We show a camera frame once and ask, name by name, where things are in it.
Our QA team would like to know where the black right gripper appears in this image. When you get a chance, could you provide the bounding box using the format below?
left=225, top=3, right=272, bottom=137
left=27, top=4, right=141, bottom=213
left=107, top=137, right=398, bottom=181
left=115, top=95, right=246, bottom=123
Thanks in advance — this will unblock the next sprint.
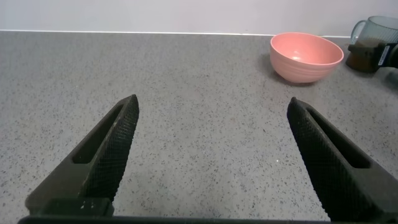
left=347, top=42, right=398, bottom=69

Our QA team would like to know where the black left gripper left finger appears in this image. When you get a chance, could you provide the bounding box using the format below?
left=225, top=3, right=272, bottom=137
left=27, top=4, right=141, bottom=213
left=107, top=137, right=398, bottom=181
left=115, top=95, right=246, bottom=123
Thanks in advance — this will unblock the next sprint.
left=25, top=94, right=140, bottom=218

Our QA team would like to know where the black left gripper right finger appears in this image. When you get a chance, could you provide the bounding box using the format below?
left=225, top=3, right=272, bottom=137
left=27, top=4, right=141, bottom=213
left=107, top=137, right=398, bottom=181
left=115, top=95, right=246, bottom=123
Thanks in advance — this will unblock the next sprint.
left=286, top=96, right=398, bottom=223

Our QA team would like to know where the reddish brown liquid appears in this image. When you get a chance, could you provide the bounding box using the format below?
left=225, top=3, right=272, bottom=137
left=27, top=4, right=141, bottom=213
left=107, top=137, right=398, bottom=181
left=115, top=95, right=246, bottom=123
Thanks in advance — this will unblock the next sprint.
left=345, top=39, right=379, bottom=74

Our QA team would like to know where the transparent blue ribbed cup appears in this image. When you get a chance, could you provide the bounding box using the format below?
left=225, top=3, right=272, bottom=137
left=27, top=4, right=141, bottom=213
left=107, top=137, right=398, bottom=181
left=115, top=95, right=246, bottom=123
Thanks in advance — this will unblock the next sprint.
left=345, top=15, right=398, bottom=74

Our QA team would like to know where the pink ribbed bowl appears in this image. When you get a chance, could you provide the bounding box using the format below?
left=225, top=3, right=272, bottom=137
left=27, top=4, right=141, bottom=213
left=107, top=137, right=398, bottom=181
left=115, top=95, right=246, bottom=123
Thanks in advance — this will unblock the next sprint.
left=269, top=32, right=345, bottom=84

